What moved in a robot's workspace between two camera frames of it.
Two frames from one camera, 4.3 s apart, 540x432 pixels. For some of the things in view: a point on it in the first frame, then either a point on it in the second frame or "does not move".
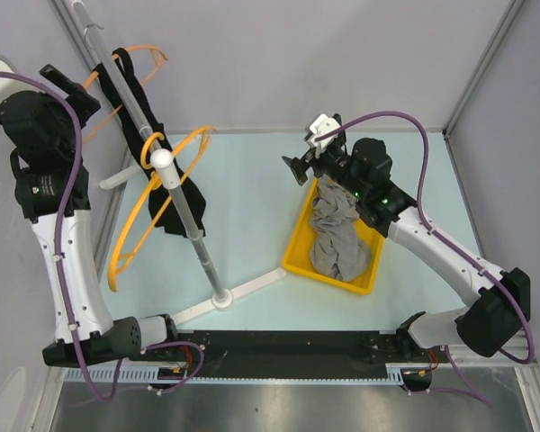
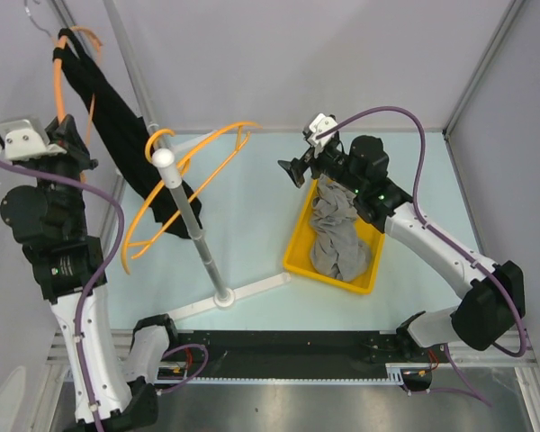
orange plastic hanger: (157, 53) -> (59, 82)
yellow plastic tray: (298, 256) does not move
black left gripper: (84, 105) -> (67, 135)
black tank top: (165, 209) -> (131, 136)
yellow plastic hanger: (149, 186) -> (240, 139)
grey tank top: (339, 247) does not move
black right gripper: (300, 166) does not move
